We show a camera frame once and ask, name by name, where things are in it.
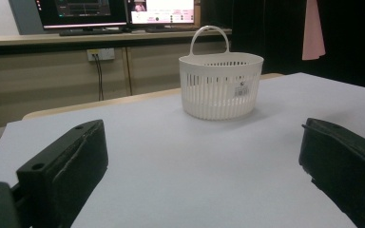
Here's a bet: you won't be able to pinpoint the wooden desk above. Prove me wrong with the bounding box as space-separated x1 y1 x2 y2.
0 28 233 48

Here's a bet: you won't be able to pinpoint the pink cloth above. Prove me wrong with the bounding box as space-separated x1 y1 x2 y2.
301 0 327 62

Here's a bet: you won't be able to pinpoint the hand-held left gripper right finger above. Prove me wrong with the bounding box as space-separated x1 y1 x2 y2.
298 117 365 228

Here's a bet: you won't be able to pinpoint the black keyboard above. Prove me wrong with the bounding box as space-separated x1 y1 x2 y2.
58 28 124 37
144 25 202 34

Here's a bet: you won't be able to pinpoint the white plastic basket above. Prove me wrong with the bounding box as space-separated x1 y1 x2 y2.
178 25 265 122

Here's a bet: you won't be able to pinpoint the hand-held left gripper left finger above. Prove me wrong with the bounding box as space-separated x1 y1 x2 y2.
16 119 109 228

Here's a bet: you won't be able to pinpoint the bright screen monitor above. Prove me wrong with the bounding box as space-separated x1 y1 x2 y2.
126 0 197 27

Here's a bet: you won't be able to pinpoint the white wall socket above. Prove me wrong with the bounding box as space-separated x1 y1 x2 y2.
86 47 116 63

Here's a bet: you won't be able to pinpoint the grey panel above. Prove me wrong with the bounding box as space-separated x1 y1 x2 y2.
8 0 46 36

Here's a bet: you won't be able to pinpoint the black curtain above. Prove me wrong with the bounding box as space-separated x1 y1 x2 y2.
199 0 365 92

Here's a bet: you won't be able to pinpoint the dark screen monitor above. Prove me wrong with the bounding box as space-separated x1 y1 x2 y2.
34 0 129 31

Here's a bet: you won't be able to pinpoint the black wall cables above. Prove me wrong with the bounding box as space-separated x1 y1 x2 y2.
92 53 106 102

